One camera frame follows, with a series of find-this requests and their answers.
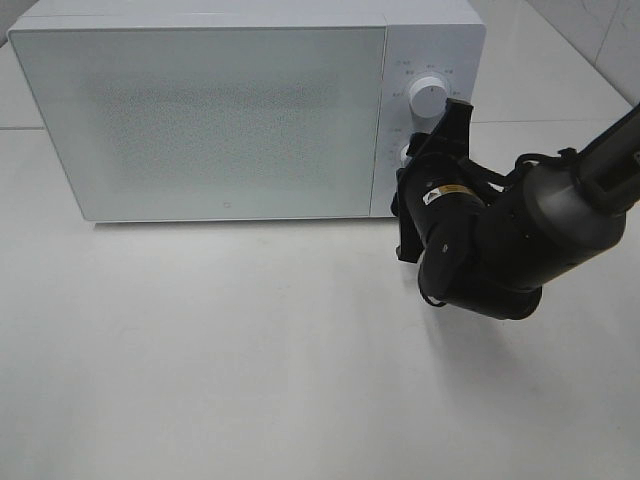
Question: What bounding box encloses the white microwave oven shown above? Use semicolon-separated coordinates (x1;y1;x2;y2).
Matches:
7;1;486;223

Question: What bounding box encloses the white microwave door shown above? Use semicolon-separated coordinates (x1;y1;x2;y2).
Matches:
11;28;385;222

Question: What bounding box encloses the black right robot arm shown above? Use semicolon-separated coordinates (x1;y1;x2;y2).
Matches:
391;99;639;320

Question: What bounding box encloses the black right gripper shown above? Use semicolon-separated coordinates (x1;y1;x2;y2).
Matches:
391;98;493;263

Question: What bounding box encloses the white microwave knob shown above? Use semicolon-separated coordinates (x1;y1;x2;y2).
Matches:
408;72;449;119
399;144;411;168

